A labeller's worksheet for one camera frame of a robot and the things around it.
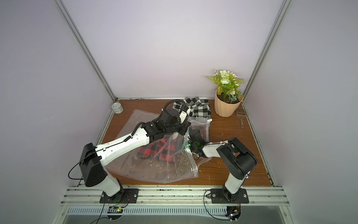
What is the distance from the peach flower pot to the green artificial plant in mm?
17

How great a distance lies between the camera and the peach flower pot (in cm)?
97

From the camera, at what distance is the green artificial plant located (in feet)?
3.00
